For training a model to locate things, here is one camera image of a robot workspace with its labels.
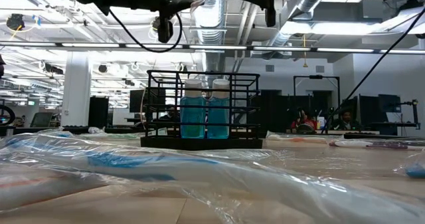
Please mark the black metal table frame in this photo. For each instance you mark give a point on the black metal table frame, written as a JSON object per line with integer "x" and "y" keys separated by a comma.
{"x": 375, "y": 136}

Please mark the grey office chair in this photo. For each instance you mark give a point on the grey office chair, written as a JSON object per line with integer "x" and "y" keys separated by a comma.
{"x": 41, "y": 119}

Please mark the silver ceiling air duct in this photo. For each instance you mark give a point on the silver ceiling air duct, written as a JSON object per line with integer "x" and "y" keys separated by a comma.
{"x": 208, "y": 28}
{"x": 300, "y": 6}

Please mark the blue mouthwash bottle white cap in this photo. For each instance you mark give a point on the blue mouthwash bottle white cap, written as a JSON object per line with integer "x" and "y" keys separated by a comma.
{"x": 192, "y": 117}
{"x": 218, "y": 117}

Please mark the black metal stand frame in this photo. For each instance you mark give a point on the black metal stand frame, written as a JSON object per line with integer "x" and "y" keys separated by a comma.
{"x": 316, "y": 76}

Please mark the rectangular ceiling light panel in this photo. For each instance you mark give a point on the rectangular ceiling light panel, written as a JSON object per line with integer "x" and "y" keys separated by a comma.
{"x": 338, "y": 28}

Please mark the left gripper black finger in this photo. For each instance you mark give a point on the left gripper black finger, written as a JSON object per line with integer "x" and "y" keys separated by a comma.
{"x": 176, "y": 5}

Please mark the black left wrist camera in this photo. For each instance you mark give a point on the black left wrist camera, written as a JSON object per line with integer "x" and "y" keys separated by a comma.
{"x": 165, "y": 28}

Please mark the white building column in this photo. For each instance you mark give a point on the white building column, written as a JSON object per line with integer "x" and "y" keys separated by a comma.
{"x": 76, "y": 91}

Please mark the white plastic bottle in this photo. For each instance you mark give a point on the white plastic bottle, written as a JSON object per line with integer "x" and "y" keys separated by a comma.
{"x": 320, "y": 122}

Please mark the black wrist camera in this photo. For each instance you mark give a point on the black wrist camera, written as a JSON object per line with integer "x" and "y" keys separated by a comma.
{"x": 165, "y": 28}
{"x": 270, "y": 16}

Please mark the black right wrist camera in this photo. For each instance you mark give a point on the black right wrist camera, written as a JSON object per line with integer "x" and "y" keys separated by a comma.
{"x": 270, "y": 16}

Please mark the tall black cabinet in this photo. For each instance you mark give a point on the tall black cabinet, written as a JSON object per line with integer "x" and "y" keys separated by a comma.
{"x": 98, "y": 112}

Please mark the long ceiling light strip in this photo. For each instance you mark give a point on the long ceiling light strip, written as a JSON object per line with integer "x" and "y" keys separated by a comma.
{"x": 216, "y": 47}

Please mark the person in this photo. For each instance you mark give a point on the person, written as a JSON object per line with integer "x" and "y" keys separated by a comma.
{"x": 171, "y": 112}
{"x": 347, "y": 119}
{"x": 303, "y": 120}

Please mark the dark desk monitor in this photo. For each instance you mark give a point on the dark desk monitor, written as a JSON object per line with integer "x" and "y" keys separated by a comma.
{"x": 390, "y": 102}
{"x": 137, "y": 101}

